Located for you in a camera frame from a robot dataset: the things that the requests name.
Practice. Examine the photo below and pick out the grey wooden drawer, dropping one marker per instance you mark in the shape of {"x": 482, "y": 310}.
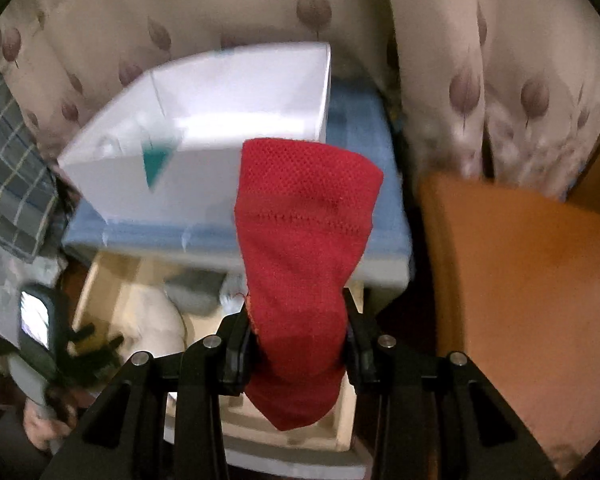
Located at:
{"x": 340, "y": 425}

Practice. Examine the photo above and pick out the brown wooden furniture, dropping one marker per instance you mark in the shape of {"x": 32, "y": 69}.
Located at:
{"x": 520, "y": 310}

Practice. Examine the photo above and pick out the pale blue underwear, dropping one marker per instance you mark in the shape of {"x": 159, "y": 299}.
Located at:
{"x": 147, "y": 320}

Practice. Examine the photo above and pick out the grey sock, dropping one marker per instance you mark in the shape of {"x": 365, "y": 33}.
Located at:
{"x": 195, "y": 292}

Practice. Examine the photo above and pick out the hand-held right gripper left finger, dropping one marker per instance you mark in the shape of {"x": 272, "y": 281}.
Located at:
{"x": 237, "y": 355}

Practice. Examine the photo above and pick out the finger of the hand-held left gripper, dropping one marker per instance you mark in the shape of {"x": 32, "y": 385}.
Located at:
{"x": 82, "y": 337}
{"x": 105, "y": 355}

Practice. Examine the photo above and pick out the grey plaid cloth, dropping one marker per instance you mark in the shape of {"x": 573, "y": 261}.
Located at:
{"x": 10, "y": 175}

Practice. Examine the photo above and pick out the person's left hand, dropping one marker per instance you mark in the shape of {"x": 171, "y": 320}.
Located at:
{"x": 40, "y": 425}

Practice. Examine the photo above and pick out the leaf print curtain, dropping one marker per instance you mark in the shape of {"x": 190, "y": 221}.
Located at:
{"x": 205, "y": 5}

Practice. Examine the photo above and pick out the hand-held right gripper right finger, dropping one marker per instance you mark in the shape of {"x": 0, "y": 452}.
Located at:
{"x": 362, "y": 355}

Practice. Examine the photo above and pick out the blue checked cloth cover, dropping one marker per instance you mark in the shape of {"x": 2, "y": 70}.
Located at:
{"x": 360, "y": 160}

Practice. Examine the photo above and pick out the white cardboard box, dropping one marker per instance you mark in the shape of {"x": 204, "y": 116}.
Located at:
{"x": 220, "y": 110}

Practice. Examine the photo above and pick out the red knitted sock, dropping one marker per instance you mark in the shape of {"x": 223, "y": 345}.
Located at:
{"x": 300, "y": 260}

